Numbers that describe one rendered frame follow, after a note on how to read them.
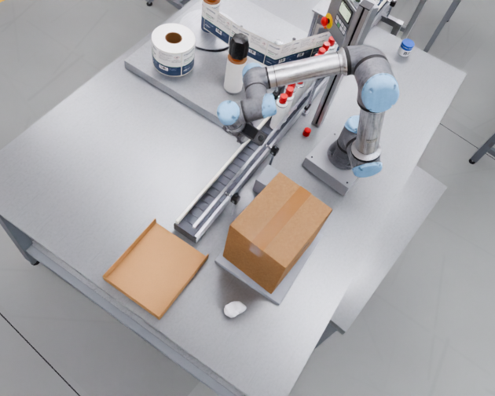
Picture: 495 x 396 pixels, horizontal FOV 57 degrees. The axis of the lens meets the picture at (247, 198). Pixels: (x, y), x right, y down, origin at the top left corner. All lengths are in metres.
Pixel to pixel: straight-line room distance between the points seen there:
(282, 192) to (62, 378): 1.51
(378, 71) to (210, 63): 1.05
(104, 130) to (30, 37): 1.87
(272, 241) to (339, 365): 1.27
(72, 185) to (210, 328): 0.81
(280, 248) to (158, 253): 0.52
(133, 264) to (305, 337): 0.70
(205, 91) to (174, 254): 0.83
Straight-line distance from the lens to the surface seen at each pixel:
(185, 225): 1.81
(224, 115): 1.50
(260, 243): 1.53
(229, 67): 2.12
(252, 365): 1.71
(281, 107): 2.00
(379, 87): 1.51
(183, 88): 2.23
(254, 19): 2.65
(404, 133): 2.41
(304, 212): 1.62
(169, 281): 1.76
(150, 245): 1.82
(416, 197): 2.21
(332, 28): 1.98
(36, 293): 2.74
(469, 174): 3.65
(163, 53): 2.19
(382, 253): 2.00
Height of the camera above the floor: 2.49
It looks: 59 degrees down
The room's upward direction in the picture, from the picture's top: 15 degrees clockwise
